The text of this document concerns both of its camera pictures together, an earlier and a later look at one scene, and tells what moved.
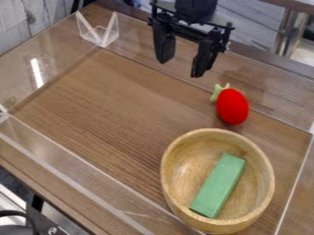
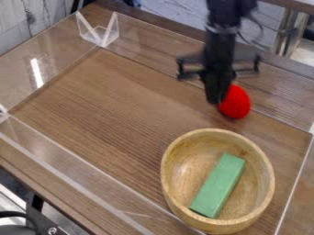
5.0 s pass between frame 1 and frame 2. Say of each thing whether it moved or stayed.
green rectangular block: stayed
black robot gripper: moved
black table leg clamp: stayed
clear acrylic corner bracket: stayed
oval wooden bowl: stayed
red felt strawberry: moved
